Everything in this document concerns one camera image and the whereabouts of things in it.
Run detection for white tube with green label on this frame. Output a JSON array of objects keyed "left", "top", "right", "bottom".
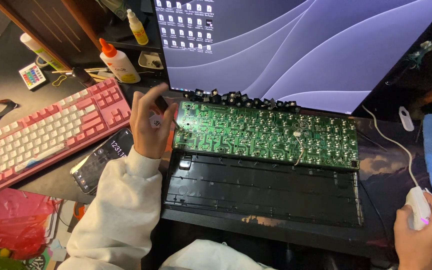
[{"left": 19, "top": 32, "right": 66, "bottom": 72}]

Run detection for orange handled scissors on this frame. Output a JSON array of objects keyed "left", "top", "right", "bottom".
[{"left": 73, "top": 202, "right": 86, "bottom": 221}]

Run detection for black keyboard bottom case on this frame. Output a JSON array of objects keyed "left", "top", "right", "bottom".
[{"left": 163, "top": 151, "right": 365, "bottom": 228}]

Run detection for large computer monitor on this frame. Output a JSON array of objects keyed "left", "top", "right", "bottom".
[{"left": 152, "top": 0, "right": 432, "bottom": 115}]

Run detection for white glue bottle orange cap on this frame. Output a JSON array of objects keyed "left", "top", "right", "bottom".
[{"left": 99, "top": 37, "right": 142, "bottom": 84}]

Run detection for dark brown cylindrical tool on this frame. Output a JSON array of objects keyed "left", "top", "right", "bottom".
[{"left": 71, "top": 67, "right": 98, "bottom": 88}]

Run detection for white mouse cable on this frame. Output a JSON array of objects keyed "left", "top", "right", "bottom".
[{"left": 361, "top": 105, "right": 417, "bottom": 189}]

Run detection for pile of black key switches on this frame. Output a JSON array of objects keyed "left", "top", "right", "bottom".
[{"left": 183, "top": 88, "right": 302, "bottom": 113}]

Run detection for short wire on circuit board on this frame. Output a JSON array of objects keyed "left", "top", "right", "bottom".
[{"left": 293, "top": 131, "right": 305, "bottom": 166}]

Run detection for white computer mouse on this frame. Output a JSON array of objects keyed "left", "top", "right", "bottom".
[{"left": 405, "top": 186, "right": 432, "bottom": 231}]

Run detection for green keyboard circuit board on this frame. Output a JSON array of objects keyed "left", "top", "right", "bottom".
[{"left": 172, "top": 100, "right": 360, "bottom": 170}]

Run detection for brown wooden shelf unit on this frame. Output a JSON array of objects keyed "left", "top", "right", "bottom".
[{"left": 0, "top": 0, "right": 162, "bottom": 71}]

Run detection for person's white clothing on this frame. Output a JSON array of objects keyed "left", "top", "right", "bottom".
[{"left": 159, "top": 239, "right": 277, "bottom": 270}]

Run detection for pink and white keyboard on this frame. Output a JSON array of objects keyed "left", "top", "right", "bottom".
[{"left": 0, "top": 77, "right": 133, "bottom": 195}]

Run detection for person's right hand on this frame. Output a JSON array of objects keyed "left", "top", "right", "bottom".
[{"left": 393, "top": 191, "right": 432, "bottom": 270}]

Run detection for small white plastic gadget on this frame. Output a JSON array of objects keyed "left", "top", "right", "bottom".
[{"left": 398, "top": 106, "right": 415, "bottom": 132}]

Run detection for person's left hand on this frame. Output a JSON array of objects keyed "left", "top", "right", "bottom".
[{"left": 130, "top": 83, "right": 179, "bottom": 160}]

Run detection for red plastic bag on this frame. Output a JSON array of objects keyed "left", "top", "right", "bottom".
[{"left": 0, "top": 187, "right": 58, "bottom": 260}]

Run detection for white remote with coloured buttons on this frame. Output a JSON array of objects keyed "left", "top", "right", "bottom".
[{"left": 18, "top": 62, "right": 47, "bottom": 91}]

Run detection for small white tray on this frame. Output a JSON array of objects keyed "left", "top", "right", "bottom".
[{"left": 138, "top": 51, "right": 164, "bottom": 71}]

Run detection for teal haired figurine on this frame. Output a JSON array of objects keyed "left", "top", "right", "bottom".
[{"left": 406, "top": 28, "right": 432, "bottom": 70}]

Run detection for thin wooden sticks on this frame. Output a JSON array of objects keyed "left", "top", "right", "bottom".
[{"left": 51, "top": 67, "right": 112, "bottom": 82}]

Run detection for small yellow label glue bottle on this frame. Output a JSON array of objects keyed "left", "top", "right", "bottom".
[{"left": 126, "top": 8, "right": 149, "bottom": 46}]

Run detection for landscape print desk mat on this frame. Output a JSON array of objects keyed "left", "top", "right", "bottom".
[{"left": 354, "top": 114, "right": 432, "bottom": 248}]

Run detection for black smartphone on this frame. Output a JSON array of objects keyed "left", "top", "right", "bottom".
[{"left": 70, "top": 128, "right": 135, "bottom": 196}]

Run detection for black handled screwdriver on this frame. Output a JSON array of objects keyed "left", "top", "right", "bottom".
[{"left": 154, "top": 95, "right": 182, "bottom": 130}]

